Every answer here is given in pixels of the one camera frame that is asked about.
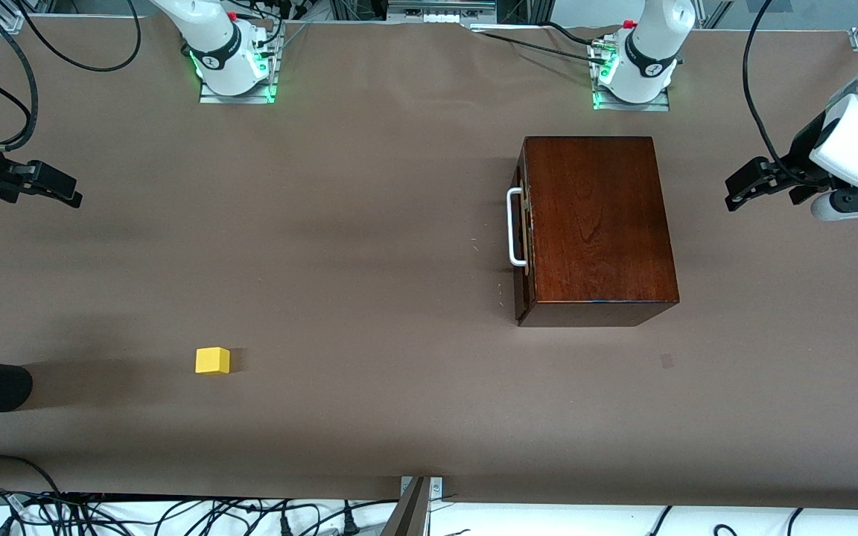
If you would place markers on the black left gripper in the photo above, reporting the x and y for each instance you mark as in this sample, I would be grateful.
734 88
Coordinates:
798 158

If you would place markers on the yellow cube block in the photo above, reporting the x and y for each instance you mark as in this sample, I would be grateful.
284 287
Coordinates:
212 361

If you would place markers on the wooden drawer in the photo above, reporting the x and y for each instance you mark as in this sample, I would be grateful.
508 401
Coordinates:
524 290

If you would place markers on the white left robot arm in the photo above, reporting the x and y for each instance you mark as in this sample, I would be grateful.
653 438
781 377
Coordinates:
645 82

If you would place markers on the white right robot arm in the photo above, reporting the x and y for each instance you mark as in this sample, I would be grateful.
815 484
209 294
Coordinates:
224 71

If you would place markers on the dark brown wooden cabinet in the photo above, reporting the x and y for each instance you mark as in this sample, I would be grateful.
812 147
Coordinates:
600 223

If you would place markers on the paper table cover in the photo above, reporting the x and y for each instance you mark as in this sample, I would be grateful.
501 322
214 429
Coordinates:
369 223

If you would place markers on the silver mounting plate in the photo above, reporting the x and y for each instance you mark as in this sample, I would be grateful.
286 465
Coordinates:
436 487

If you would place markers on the silver frame rail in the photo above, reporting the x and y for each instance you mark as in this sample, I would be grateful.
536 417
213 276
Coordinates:
440 9

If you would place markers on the dark grey metal post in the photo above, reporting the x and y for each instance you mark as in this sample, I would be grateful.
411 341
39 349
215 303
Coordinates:
410 517

